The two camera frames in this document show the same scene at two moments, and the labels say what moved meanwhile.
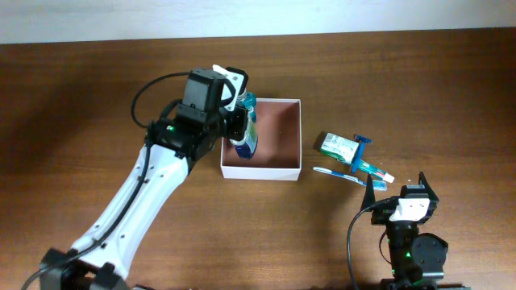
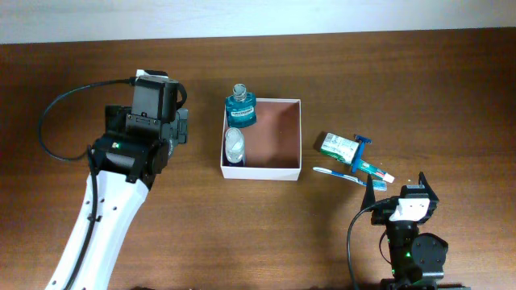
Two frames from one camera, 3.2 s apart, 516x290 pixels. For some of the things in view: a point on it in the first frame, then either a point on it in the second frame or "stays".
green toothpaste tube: [375, 171] stays
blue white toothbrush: [379, 185] stays
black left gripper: [239, 127] -> [181, 127]
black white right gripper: [382, 213] stays
